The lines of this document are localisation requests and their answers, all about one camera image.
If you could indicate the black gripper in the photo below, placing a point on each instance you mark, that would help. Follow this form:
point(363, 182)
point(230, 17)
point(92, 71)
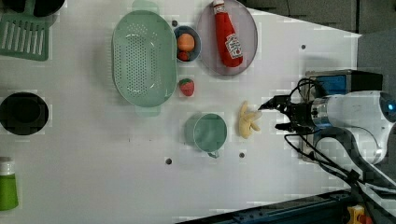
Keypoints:
point(299, 114)

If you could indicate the yellow peeled plush banana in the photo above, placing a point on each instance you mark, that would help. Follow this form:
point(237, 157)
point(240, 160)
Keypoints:
point(247, 121)

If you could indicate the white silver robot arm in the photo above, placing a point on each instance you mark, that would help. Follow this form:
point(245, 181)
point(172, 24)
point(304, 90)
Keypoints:
point(368, 115)

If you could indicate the silver black toaster oven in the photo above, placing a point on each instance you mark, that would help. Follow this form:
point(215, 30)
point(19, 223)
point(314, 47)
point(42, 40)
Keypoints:
point(346, 81)

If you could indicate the green plastic mug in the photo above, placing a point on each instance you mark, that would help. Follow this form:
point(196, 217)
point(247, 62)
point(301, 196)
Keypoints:
point(206, 132)

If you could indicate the red plush ketchup bottle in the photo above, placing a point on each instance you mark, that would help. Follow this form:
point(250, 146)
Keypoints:
point(229, 46)

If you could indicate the grey round plate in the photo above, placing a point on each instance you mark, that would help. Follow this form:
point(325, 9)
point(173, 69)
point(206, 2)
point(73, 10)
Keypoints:
point(246, 32)

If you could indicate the red plush strawberry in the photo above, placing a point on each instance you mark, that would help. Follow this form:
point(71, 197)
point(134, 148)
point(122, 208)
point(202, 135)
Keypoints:
point(186, 86)

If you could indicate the small red toy strawberry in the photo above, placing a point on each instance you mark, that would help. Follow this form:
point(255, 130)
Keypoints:
point(183, 56)

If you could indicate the orange toy fruit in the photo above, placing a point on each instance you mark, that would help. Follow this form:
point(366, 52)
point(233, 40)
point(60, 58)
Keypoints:
point(186, 42)

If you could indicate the yellow red clamp object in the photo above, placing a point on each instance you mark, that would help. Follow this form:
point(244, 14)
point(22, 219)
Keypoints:
point(357, 215)

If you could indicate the dark blue small bowl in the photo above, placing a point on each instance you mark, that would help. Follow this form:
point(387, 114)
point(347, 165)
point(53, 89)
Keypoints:
point(184, 29)

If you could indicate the green plastic colander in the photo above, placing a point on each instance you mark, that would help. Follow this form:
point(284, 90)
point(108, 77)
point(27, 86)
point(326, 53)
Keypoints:
point(144, 61)

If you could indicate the black round burner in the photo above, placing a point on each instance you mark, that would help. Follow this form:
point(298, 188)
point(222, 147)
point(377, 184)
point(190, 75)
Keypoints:
point(24, 113)

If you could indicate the black pan top left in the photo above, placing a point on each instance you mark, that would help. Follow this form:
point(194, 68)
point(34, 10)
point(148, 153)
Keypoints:
point(42, 8)

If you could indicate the green slotted dish rack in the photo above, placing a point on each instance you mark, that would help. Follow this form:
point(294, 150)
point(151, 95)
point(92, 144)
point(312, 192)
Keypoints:
point(25, 36)

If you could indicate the green bottle white cap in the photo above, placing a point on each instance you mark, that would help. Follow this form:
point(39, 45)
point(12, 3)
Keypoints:
point(8, 185)

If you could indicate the blue metal table frame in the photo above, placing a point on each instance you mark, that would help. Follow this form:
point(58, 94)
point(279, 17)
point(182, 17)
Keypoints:
point(326, 208)

